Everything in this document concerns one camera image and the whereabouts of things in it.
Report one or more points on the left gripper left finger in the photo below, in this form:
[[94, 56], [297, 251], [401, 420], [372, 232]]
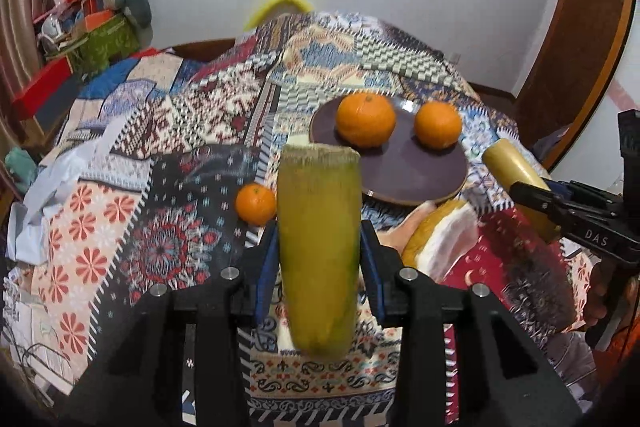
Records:
[[136, 378]]

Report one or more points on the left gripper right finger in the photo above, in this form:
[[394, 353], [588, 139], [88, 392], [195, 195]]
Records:
[[464, 337]]

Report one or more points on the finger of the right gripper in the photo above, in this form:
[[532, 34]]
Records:
[[583, 194], [549, 201]]

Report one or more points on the yellow sugarcane piece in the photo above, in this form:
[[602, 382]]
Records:
[[319, 213], [508, 166]]

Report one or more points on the large orange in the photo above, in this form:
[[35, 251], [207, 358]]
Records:
[[437, 125], [365, 119]]

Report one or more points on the small tangerine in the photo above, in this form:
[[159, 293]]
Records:
[[256, 204]]

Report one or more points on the person's right hand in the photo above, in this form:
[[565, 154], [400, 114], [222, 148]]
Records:
[[594, 309]]

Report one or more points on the dark purple plate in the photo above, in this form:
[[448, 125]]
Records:
[[403, 171]]

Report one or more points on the patchwork patterned bedspread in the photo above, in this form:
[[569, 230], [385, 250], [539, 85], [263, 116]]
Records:
[[140, 191]]

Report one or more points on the red box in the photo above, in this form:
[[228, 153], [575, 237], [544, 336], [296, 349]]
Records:
[[42, 86]]

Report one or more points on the yellow foam tube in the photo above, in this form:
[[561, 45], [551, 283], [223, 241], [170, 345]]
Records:
[[272, 8]]

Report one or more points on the green storage bag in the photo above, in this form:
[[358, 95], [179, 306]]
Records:
[[99, 49]]

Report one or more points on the striped red gold curtain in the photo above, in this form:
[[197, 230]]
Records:
[[19, 59]]

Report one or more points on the white wall socket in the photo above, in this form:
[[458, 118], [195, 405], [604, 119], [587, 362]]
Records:
[[454, 58]]

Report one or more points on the wooden door frame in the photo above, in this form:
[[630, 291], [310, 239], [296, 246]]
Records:
[[573, 68]]

